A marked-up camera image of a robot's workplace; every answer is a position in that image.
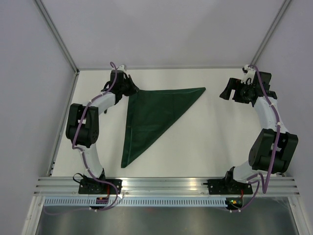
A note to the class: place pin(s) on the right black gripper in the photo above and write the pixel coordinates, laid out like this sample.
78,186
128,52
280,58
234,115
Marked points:
235,84

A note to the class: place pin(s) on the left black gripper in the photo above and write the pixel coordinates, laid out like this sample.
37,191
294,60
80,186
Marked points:
134,89

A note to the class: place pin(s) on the dark green cloth napkin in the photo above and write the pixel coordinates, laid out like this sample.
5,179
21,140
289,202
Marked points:
150,114

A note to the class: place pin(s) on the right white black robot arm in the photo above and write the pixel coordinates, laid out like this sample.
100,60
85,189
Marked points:
274,147

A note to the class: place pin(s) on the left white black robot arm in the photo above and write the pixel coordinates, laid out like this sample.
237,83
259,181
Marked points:
83,121

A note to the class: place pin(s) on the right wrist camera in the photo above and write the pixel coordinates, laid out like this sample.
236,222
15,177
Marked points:
249,72

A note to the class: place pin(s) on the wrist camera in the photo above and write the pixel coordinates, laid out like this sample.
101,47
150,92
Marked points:
249,72
122,68

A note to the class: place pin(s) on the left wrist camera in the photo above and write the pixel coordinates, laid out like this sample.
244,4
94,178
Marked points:
122,68

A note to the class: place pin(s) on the right aluminium frame post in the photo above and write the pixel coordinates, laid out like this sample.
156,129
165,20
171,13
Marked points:
271,30

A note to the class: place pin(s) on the aluminium frame post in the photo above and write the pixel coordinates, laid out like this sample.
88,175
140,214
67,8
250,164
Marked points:
56,34
271,30

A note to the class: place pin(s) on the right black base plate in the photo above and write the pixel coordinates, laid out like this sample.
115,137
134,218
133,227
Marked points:
222,187

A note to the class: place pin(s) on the left aluminium frame post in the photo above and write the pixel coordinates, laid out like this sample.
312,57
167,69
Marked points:
56,34

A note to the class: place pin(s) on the aluminium rail beam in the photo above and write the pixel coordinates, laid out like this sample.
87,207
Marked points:
163,187

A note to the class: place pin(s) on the white slotted cable duct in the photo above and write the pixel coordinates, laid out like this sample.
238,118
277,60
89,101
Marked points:
139,201

